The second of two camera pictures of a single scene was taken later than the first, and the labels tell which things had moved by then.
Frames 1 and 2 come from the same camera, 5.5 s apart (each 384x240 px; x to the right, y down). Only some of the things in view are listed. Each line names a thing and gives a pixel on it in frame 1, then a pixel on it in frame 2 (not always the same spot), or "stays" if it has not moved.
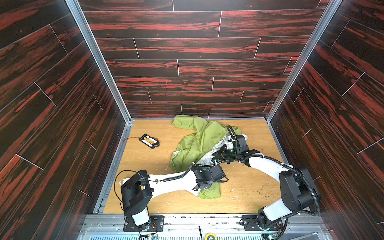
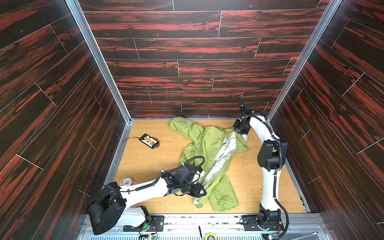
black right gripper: [225, 153] to [240, 126]
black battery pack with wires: [151, 142] stays
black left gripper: [205, 182] to [193, 189]
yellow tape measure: [208, 234] stays
